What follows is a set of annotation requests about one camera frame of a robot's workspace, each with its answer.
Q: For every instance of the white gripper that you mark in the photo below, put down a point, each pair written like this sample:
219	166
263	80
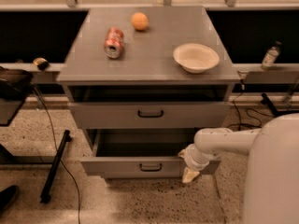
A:
193	160

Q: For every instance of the grey drawer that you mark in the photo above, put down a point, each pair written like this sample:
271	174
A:
139	115
138	153

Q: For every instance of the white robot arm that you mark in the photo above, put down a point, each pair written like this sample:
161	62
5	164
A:
271	194

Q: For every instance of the grey drawer cabinet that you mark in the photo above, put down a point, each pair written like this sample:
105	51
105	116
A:
146	71

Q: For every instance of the grey top drawer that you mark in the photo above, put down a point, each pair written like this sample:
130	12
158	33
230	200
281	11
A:
139	115

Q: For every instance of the black stand leg right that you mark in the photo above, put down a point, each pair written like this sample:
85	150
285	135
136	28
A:
275	112

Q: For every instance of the white bowl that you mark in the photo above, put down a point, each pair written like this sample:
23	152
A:
196	58

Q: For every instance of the small bottle on ledge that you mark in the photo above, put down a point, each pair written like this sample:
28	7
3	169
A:
271	55

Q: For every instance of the red soda can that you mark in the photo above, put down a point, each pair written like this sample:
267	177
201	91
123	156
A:
113	45

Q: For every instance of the orange ball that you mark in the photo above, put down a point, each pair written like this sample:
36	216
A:
140	21

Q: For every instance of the yellow black tape measure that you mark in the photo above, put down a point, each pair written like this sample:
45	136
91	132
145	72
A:
41	63

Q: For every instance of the black shoe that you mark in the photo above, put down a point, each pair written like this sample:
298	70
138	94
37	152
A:
8	196

